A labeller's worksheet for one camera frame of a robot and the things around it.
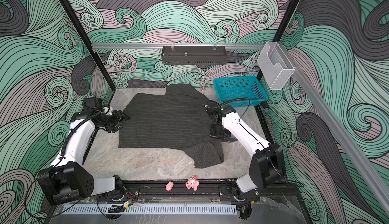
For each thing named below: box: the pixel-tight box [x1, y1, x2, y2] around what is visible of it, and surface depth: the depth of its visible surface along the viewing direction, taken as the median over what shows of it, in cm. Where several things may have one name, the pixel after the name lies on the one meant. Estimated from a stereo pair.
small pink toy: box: [165, 180, 174, 192], surface depth 75 cm
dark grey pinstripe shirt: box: [118, 83, 225, 169], surface depth 98 cm
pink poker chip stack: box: [200, 82, 206, 92], surface depth 120 cm
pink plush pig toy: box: [185, 175, 201, 192], surface depth 75 cm
